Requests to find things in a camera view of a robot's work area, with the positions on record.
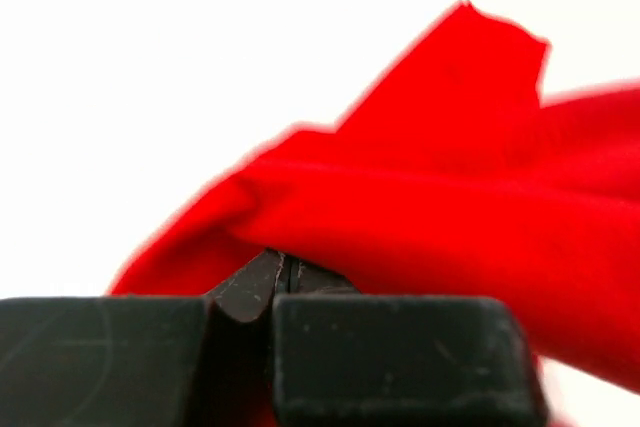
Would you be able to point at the red t shirt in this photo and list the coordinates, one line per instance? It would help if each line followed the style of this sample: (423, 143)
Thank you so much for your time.
(448, 178)

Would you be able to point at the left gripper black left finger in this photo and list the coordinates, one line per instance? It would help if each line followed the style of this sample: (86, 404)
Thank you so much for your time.
(140, 360)

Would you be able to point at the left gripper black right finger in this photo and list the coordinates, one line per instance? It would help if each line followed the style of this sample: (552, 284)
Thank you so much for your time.
(344, 358)

